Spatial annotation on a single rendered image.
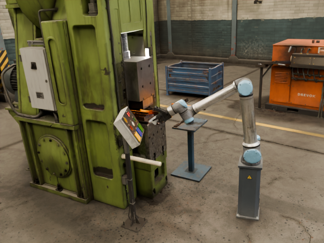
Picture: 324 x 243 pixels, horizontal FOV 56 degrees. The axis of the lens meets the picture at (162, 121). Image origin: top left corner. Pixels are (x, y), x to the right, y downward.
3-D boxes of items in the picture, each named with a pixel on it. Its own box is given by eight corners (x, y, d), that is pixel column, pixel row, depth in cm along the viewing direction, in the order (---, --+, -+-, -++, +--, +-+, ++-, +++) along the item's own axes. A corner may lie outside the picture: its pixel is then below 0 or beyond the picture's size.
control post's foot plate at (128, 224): (149, 220, 316) (148, 212, 313) (137, 233, 298) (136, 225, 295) (131, 214, 326) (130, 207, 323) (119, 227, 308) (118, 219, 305)
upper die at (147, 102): (153, 103, 332) (152, 95, 328) (143, 109, 315) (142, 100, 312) (121, 100, 351) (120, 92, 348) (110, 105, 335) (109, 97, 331)
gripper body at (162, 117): (160, 124, 278) (171, 117, 275) (155, 116, 276) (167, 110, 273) (161, 121, 285) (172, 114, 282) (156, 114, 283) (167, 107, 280)
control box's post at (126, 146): (137, 222, 313) (127, 124, 275) (135, 224, 310) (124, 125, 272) (134, 221, 315) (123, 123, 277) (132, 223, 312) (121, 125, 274)
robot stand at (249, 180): (259, 208, 324) (263, 157, 303) (258, 221, 305) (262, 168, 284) (237, 204, 331) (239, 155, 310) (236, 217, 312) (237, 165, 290)
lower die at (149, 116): (154, 116, 337) (153, 109, 334) (144, 123, 321) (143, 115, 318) (122, 113, 356) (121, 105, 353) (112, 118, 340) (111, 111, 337)
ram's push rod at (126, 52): (133, 58, 321) (129, 17, 306) (125, 60, 309) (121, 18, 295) (121, 57, 327) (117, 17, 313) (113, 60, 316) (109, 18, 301)
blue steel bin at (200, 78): (223, 91, 747) (224, 62, 721) (210, 100, 686) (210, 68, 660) (181, 87, 810) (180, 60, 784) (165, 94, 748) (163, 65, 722)
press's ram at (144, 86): (158, 91, 339) (156, 55, 325) (140, 101, 308) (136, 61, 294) (127, 88, 359) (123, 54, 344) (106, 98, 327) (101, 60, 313)
